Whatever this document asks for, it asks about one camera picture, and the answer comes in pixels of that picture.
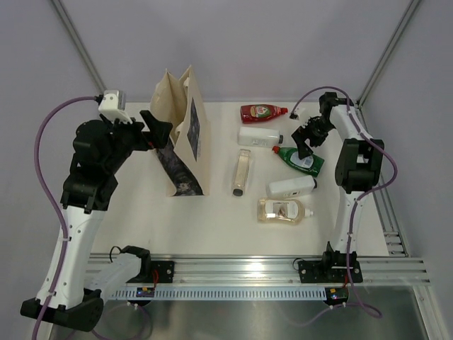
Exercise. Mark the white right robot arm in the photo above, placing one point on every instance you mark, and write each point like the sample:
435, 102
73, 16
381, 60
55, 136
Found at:
356, 174

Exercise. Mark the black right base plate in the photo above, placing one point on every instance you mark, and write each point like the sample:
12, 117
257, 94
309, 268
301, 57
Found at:
316, 272

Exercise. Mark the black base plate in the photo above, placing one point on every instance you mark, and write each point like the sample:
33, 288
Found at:
161, 272
316, 272

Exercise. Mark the aluminium mounting rail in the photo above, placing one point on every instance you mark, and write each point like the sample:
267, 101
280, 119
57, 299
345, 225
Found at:
281, 270

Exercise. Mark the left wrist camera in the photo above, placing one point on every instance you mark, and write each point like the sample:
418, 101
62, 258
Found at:
112, 106

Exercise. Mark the beige canvas tote bag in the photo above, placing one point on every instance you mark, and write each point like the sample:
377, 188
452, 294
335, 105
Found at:
186, 157

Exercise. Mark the right aluminium frame post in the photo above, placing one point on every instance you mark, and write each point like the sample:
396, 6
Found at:
400, 29

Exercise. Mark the left aluminium frame post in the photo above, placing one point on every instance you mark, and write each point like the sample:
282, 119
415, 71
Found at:
75, 39

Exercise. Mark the green dish soap bottle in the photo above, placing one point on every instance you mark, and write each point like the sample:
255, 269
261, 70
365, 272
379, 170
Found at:
310, 165

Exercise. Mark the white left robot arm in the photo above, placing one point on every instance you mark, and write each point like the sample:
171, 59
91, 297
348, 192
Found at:
101, 147

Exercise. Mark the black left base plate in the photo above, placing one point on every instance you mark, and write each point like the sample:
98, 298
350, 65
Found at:
161, 272

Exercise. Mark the small white bottle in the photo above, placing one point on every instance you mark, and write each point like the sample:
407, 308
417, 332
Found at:
294, 187

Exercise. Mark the clear rectangular bottle black cap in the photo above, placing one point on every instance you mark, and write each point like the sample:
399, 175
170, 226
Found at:
241, 172

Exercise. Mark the white bottle black cap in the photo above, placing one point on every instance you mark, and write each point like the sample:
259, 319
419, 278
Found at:
259, 137

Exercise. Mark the aluminium frame post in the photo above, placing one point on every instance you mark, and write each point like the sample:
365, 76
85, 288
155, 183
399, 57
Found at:
75, 39
400, 29

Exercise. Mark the clear amber soap bottle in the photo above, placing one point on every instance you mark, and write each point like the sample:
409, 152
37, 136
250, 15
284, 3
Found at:
289, 211

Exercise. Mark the white slotted cable duct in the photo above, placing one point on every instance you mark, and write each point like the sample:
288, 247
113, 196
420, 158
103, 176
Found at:
162, 293

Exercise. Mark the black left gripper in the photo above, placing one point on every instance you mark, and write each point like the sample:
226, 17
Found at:
159, 129

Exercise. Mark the right side aluminium rail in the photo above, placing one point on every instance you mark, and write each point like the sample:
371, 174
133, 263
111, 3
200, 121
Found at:
393, 236

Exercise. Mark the red dish soap bottle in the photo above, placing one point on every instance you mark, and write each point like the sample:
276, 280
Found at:
260, 113

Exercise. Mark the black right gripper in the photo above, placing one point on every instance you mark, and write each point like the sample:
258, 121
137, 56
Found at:
299, 137

